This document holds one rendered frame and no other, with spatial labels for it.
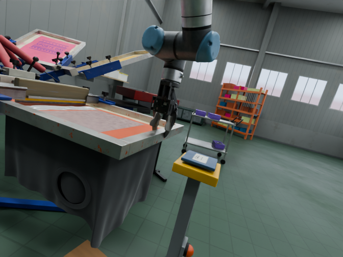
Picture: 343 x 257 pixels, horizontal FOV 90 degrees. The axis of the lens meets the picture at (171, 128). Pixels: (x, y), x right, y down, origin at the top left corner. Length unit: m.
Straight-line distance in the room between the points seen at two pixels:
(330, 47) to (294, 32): 1.90
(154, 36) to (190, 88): 10.29
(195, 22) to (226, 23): 11.18
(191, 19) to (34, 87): 0.72
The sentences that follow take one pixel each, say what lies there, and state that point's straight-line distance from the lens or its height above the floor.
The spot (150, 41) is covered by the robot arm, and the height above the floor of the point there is 1.27.
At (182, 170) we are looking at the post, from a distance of 0.50.
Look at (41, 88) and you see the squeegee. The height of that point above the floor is 1.03.
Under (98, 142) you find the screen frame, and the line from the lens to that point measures 0.47.
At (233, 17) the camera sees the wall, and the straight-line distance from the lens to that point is 11.79.
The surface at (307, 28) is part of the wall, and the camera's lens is 12.35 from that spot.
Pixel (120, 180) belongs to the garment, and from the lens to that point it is 0.69.
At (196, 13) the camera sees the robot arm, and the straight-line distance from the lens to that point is 0.48.
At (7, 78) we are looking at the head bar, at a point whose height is 1.03.
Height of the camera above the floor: 1.13
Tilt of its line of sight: 10 degrees down
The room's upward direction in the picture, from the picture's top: 14 degrees clockwise
